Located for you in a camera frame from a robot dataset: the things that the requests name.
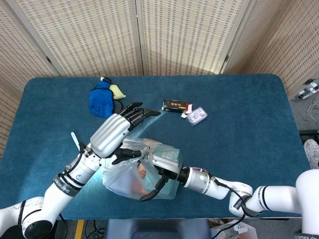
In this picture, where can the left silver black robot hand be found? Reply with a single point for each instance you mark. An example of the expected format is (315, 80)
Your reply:
(109, 137)

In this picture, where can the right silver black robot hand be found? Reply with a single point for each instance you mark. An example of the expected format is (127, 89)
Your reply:
(165, 165)

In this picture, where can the clear plastic shopping bag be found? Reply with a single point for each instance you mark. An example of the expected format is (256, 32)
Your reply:
(119, 183)

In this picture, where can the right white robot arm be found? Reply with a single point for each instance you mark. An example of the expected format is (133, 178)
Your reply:
(199, 180)

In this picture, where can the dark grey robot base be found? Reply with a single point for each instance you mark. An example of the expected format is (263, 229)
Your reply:
(157, 229)

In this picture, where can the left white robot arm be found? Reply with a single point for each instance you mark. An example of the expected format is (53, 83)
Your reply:
(62, 191)

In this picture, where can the orange cardboard box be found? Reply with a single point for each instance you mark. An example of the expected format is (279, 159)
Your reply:
(142, 174)

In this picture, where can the teal cardboard box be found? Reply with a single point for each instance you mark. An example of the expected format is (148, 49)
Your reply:
(172, 192)

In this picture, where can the white plastic spoon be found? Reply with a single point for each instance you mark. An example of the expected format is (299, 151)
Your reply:
(74, 138)

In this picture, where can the blue cloth pouch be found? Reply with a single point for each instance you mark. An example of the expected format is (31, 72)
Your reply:
(102, 102)

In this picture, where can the purple cardboard box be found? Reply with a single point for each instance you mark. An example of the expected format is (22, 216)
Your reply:
(117, 179)

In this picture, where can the yellow packet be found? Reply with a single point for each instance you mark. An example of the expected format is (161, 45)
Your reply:
(117, 92)

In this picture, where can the purple clear card case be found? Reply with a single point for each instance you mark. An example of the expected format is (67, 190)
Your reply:
(197, 116)

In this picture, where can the small red white packet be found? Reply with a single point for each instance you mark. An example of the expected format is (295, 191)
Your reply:
(187, 110)

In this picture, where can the black box with gold print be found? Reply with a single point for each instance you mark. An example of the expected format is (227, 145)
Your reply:
(174, 105)

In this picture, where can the blue tablecloth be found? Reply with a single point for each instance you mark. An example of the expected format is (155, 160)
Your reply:
(236, 137)

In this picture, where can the clear plastic bottle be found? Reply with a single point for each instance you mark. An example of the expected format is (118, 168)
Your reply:
(236, 227)

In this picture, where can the black screen hinge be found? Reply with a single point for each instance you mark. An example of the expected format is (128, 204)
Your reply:
(48, 60)
(226, 58)

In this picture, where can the woven folding screen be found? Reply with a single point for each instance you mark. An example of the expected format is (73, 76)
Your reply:
(99, 37)

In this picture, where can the translucent plastic container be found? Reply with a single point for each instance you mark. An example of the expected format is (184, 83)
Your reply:
(249, 231)

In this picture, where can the white sneaker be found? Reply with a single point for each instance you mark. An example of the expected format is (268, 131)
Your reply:
(311, 152)

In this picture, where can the black metal frame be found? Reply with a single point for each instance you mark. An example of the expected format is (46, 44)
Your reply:
(309, 135)

